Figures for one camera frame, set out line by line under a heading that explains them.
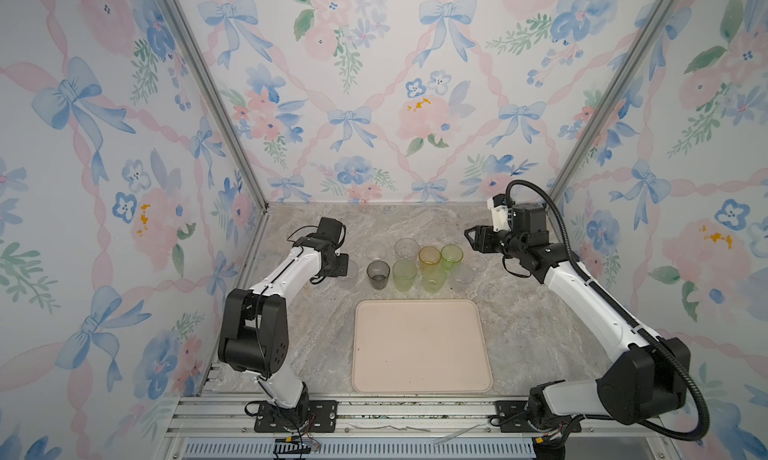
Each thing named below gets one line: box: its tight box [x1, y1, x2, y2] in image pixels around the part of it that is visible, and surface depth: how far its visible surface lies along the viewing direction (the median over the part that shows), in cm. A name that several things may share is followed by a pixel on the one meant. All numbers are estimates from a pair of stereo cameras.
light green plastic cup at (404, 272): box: [392, 258, 417, 292], surface depth 97 cm
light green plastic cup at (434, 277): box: [422, 262, 447, 294], surface depth 99 cm
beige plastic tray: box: [352, 299, 494, 394], surface depth 87 cm
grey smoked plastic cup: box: [366, 260, 391, 290], surface depth 97 cm
